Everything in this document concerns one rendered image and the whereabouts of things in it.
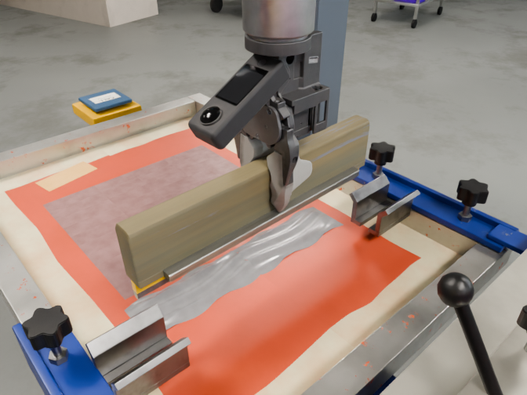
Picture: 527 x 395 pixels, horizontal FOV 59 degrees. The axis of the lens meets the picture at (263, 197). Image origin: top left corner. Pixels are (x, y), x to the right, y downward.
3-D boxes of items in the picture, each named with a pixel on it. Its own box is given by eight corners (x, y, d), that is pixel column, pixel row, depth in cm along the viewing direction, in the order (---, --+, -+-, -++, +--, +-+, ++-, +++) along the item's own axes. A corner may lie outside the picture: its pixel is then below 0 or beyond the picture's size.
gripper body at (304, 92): (328, 134, 57) (336, 32, 50) (276, 157, 52) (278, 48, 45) (284, 114, 61) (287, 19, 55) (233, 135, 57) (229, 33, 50)
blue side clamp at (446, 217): (334, 195, 87) (337, 162, 83) (351, 186, 90) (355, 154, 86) (489, 280, 68) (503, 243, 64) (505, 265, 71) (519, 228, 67)
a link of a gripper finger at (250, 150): (282, 184, 65) (292, 128, 58) (250, 201, 61) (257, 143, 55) (267, 172, 66) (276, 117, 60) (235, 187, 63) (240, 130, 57)
